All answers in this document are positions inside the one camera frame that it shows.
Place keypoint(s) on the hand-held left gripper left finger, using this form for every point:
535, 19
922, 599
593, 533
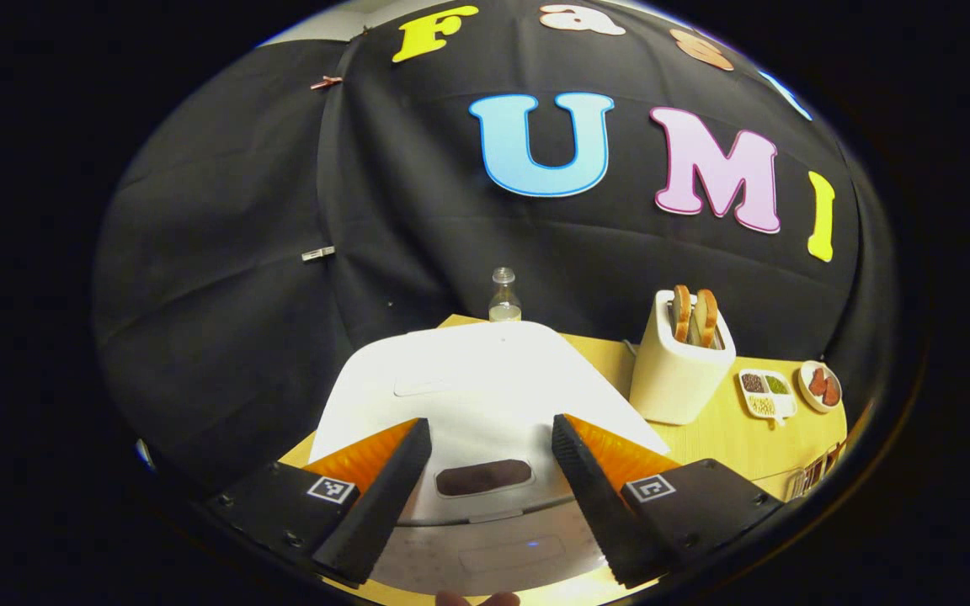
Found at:
380, 505

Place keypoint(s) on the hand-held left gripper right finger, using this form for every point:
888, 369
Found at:
594, 505

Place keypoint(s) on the bread slice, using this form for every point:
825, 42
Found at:
707, 318
682, 313

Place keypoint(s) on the divided white grain dish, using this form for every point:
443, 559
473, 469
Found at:
786, 404

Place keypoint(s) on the small clear glass bottle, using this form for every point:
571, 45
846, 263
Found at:
504, 303

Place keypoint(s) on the white round plate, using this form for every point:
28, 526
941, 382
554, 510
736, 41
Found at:
805, 391

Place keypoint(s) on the red meat slice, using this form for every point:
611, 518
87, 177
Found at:
817, 382
831, 390

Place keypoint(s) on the silver cloth clip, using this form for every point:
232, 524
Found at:
318, 253

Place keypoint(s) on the pink cloth clip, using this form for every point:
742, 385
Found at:
326, 82

